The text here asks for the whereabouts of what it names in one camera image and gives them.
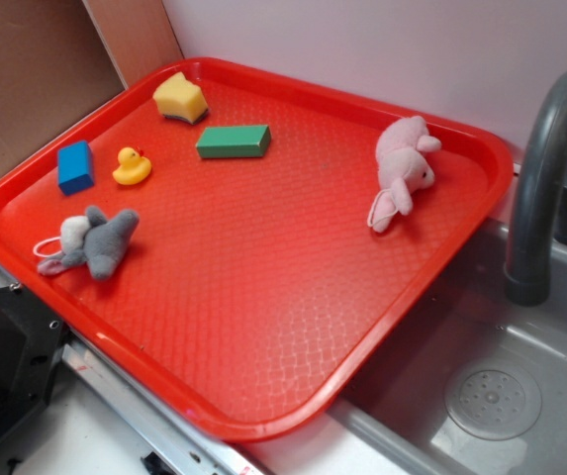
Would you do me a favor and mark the grey toy faucet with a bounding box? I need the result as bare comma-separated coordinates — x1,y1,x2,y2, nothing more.
504,72,567,306

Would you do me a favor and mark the pink plush pig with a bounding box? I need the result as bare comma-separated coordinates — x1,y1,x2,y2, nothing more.
367,116,441,234

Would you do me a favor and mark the grey plush elephant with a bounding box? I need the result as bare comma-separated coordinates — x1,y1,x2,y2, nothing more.
33,206,140,281

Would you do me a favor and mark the metal rail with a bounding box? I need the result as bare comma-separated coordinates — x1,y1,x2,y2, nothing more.
0,237,274,475

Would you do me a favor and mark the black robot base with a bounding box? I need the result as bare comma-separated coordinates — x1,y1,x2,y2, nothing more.
0,287,68,443

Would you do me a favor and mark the blue block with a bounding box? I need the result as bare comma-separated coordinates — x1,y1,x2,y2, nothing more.
57,141,94,196

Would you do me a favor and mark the brown cardboard panel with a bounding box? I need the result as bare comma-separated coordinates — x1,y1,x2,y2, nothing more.
0,1,183,178

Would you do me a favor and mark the yellow rubber duck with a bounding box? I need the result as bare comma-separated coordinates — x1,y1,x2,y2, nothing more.
112,146,152,186

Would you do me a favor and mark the yellow sponge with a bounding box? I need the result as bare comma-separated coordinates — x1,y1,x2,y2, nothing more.
152,72,209,125

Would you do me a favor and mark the grey plastic sink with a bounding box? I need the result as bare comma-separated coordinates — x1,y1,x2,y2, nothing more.
323,217,567,475

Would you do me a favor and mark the green rectangular sponge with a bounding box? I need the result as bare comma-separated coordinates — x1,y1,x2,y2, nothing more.
196,125,272,158

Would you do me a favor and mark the red plastic tray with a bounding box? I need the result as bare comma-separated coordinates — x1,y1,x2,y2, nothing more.
0,58,513,441

